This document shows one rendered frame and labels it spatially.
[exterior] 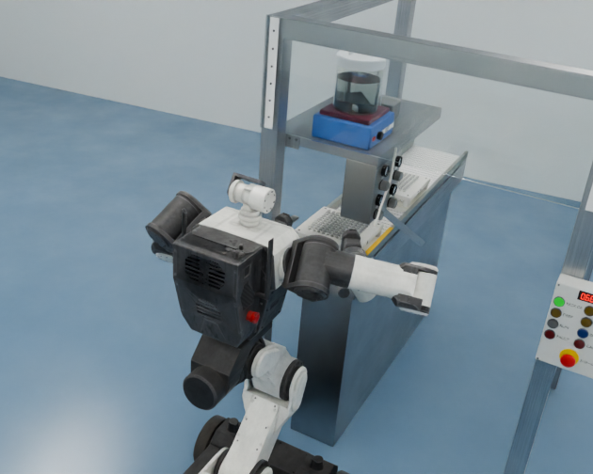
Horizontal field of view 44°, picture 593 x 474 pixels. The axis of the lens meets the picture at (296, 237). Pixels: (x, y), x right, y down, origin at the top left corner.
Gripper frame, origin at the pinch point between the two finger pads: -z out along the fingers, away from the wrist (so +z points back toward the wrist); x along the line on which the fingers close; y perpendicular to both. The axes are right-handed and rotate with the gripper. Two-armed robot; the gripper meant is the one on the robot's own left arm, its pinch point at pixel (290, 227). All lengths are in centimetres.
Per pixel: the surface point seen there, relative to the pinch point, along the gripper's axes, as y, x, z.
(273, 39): -10, -60, 2
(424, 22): -115, -5, -318
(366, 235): 14.5, 7.9, -26.0
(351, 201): 16.9, -12.1, -8.3
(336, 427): 14, 95, -23
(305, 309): -3.6, 44.0, -19.3
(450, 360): 26, 105, -107
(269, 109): -9.6, -38.1, 2.2
